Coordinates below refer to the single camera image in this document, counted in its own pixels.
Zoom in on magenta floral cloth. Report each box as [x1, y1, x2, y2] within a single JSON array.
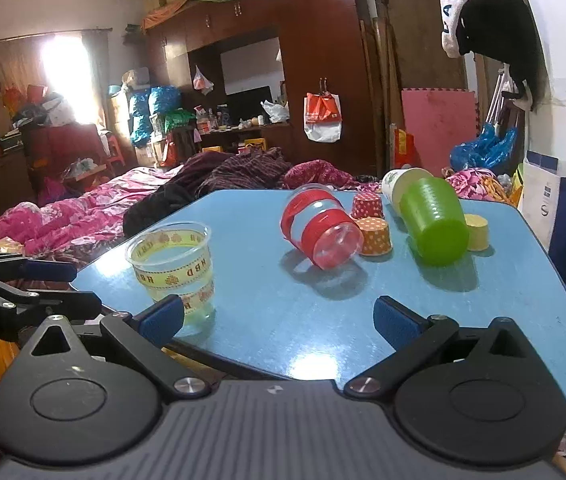
[[283, 159, 379, 191]]

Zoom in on orange and white shopping bag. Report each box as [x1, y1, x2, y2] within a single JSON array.
[[304, 92, 342, 143]]

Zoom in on white printed garment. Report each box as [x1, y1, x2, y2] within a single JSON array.
[[437, 0, 526, 58]]

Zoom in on dark striped clothing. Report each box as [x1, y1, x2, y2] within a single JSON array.
[[183, 147, 294, 197]]

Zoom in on white paper cup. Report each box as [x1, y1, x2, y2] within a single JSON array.
[[381, 167, 435, 216]]

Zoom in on stack of blue bags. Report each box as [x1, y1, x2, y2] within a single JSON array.
[[128, 86, 182, 148]]

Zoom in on pink foam mat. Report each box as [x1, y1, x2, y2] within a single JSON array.
[[401, 89, 479, 171]]

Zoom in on green plastic cup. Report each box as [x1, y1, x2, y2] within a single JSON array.
[[399, 177, 470, 267]]

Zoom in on white and blue paper bag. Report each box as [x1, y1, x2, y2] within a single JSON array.
[[517, 150, 566, 268]]

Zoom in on clear cup with red bands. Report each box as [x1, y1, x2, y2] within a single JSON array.
[[280, 183, 365, 269]]

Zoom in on dark wooden wardrobe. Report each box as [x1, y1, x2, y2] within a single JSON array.
[[143, 0, 384, 178]]

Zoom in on clear cup with yellow print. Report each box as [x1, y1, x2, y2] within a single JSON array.
[[124, 221, 217, 337]]

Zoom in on black hanging garment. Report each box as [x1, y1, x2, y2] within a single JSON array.
[[460, 0, 549, 111]]

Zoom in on red armchair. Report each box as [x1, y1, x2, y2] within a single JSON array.
[[23, 124, 108, 181]]

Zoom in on pink floral blanket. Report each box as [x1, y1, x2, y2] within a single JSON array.
[[0, 165, 189, 261]]

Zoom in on orange polka dot paper cup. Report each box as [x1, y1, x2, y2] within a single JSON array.
[[354, 217, 394, 257]]

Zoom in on black television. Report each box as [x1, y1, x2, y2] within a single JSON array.
[[225, 86, 274, 121]]

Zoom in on black clothing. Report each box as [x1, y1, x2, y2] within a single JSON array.
[[123, 182, 224, 236]]

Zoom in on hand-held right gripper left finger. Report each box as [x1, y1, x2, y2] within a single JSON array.
[[20, 295, 212, 404]]

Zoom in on white folding rack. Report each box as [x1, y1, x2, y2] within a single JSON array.
[[486, 67, 529, 128]]

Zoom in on wooden planks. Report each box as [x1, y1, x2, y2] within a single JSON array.
[[360, 0, 404, 171]]

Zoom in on small yellow cup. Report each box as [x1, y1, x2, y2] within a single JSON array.
[[463, 213, 490, 252]]

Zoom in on small white plastic bag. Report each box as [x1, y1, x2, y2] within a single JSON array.
[[193, 65, 215, 96]]

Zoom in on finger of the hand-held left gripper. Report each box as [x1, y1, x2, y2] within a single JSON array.
[[0, 272, 103, 322], [0, 252, 79, 283]]

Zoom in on window curtain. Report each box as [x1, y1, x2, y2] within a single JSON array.
[[0, 30, 111, 126]]

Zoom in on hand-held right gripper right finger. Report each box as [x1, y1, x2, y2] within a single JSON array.
[[344, 296, 546, 403]]

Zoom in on blue plastic bags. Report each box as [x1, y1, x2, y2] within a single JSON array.
[[450, 122, 519, 173]]

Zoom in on red polka dot paper cup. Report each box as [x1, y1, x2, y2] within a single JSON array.
[[351, 192, 383, 221]]

